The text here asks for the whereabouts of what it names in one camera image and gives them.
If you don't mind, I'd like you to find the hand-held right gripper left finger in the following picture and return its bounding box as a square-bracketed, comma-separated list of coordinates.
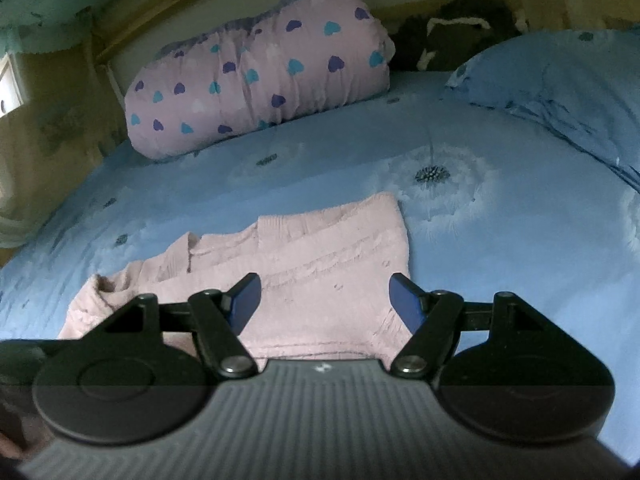
[98, 273, 262, 380]

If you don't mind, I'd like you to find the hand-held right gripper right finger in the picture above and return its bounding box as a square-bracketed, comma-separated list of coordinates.
[388, 273, 557, 380]

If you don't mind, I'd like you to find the pink knitted sweater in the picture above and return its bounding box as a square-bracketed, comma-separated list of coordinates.
[58, 191, 412, 362]

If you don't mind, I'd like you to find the blue dandelion-print bed sheet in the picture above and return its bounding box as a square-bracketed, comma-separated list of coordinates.
[0, 70, 640, 461]

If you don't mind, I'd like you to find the pink heart-print pillow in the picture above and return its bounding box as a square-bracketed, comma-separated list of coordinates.
[124, 0, 396, 163]

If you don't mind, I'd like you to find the blue pillow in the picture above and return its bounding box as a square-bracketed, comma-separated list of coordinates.
[445, 29, 640, 186]

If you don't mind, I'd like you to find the dark clothing pile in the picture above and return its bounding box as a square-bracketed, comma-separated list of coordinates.
[390, 0, 523, 73]

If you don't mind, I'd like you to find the wooden headboard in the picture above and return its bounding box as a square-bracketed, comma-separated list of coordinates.
[92, 0, 326, 67]

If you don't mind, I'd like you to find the window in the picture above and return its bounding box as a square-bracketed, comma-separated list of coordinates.
[0, 52, 27, 118]

